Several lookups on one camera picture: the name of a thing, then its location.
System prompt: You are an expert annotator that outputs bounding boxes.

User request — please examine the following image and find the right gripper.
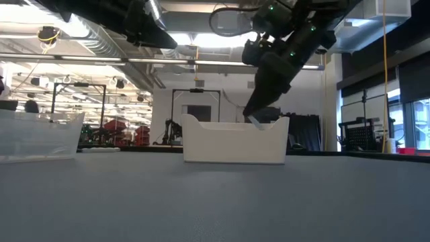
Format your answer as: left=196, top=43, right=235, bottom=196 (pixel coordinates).
left=242, top=30, right=323, bottom=118

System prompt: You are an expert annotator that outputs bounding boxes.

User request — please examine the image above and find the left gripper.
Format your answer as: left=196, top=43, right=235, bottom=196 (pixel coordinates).
left=122, top=0, right=179, bottom=50

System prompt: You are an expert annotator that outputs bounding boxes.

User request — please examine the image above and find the blue-handled spoon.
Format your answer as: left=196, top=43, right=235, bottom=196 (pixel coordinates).
left=249, top=115, right=267, bottom=131

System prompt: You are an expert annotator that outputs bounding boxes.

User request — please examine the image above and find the ceiling light strip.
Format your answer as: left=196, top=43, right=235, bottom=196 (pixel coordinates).
left=0, top=52, right=325, bottom=71

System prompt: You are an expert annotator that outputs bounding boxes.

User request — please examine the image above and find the black curtain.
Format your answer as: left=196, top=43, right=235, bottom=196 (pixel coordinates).
left=288, top=113, right=323, bottom=152

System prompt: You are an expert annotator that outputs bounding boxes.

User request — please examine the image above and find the white plastic bin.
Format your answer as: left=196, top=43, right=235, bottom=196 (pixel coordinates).
left=181, top=113, right=290, bottom=165

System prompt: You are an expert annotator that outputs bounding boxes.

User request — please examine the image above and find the red tool cabinet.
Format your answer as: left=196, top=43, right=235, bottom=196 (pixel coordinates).
left=103, top=119, right=128, bottom=146
left=134, top=125, right=151, bottom=146

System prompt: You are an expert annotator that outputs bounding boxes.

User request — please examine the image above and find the black perforated cart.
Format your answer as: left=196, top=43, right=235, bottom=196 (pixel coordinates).
left=338, top=116, right=381, bottom=152

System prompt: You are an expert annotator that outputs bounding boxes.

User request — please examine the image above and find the blue-grey table mat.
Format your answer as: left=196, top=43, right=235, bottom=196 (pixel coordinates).
left=0, top=153, right=430, bottom=242

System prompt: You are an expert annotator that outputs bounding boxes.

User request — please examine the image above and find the white cup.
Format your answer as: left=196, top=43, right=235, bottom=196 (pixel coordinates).
left=386, top=137, right=398, bottom=155

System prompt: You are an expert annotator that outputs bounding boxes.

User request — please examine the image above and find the clear plastic bin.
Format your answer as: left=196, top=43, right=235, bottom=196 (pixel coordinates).
left=0, top=110, right=85, bottom=165

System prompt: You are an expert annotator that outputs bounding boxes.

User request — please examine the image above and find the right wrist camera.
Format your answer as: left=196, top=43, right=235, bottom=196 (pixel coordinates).
left=241, top=38, right=266, bottom=67

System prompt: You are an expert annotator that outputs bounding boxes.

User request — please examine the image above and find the black cable loop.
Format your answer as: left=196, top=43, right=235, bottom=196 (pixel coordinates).
left=208, top=5, right=261, bottom=38

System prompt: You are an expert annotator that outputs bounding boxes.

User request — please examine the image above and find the black station frame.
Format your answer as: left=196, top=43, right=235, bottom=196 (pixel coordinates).
left=51, top=82, right=108, bottom=135

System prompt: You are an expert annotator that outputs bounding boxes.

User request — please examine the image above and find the yellow ceiling cable reel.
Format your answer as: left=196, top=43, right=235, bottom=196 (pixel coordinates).
left=36, top=26, right=62, bottom=45

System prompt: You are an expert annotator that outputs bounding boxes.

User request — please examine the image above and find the yellow hanging cord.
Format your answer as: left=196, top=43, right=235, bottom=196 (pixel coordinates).
left=382, top=0, right=390, bottom=154

